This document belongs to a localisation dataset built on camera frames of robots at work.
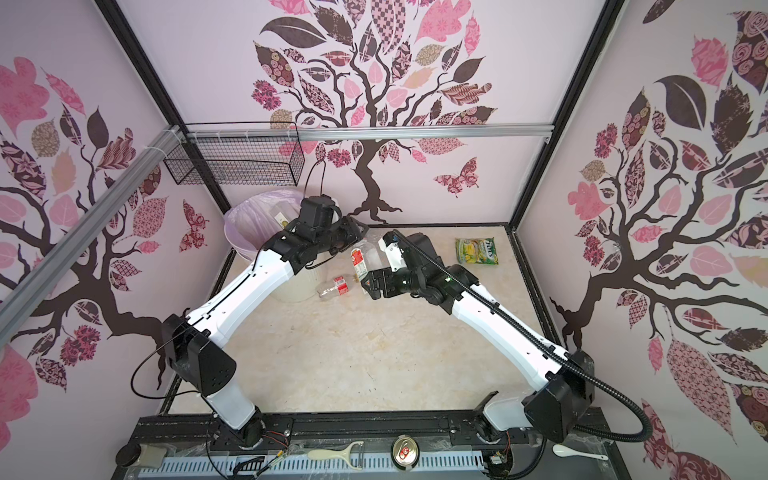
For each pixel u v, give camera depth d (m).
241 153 0.95
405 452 0.62
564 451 0.71
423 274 0.54
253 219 0.92
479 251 1.10
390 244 0.65
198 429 0.73
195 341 0.43
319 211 0.59
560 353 0.41
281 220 0.90
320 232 0.59
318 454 0.71
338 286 0.98
